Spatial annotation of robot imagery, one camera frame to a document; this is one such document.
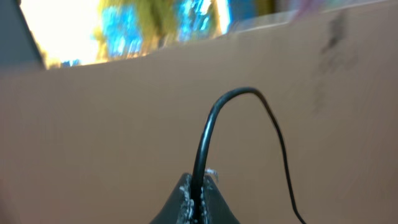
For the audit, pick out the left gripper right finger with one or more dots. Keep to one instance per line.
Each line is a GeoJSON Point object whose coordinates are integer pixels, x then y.
{"type": "Point", "coordinates": [214, 209]}

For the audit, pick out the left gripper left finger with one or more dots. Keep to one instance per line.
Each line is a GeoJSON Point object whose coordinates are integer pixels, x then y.
{"type": "Point", "coordinates": [178, 208]}

